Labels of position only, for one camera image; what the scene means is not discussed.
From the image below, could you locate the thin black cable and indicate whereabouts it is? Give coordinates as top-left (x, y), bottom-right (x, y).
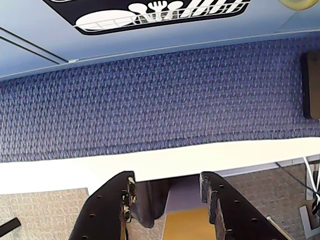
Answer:
top-left (275, 161), bottom-right (320, 197)

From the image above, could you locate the pale yellow round knob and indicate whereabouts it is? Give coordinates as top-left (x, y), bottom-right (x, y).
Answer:
top-left (278, 0), bottom-right (318, 12)

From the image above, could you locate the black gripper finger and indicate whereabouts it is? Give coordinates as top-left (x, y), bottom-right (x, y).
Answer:
top-left (68, 170), bottom-right (137, 240)
top-left (201, 171), bottom-right (289, 240)

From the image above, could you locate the white cable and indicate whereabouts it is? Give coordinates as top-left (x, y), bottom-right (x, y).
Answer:
top-left (303, 156), bottom-right (320, 203)

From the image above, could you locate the blue woven mat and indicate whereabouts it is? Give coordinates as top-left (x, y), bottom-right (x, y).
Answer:
top-left (0, 36), bottom-right (320, 164)

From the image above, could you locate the light blue toy cabinet panel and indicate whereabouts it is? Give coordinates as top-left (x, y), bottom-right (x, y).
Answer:
top-left (0, 0), bottom-right (320, 81)

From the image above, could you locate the black tape strip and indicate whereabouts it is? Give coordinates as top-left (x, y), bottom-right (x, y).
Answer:
top-left (0, 218), bottom-right (21, 234)

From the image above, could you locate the white L-shaped bracket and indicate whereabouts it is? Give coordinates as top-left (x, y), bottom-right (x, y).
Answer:
top-left (298, 204), bottom-right (320, 239)

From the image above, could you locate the dark grey cloth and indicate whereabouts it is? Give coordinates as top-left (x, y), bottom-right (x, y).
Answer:
top-left (134, 180), bottom-right (174, 229)

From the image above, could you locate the black dish rack sticker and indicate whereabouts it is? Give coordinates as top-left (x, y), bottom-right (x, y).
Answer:
top-left (42, 0), bottom-right (252, 36)

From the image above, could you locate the thin metal rod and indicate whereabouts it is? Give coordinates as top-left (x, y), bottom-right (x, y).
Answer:
top-left (266, 216), bottom-right (289, 239)

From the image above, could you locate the yellow wooden board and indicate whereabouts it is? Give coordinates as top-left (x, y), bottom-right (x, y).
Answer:
top-left (161, 206), bottom-right (217, 240)

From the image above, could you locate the dark wooden block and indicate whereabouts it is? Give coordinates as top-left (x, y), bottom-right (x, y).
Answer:
top-left (300, 51), bottom-right (320, 120)

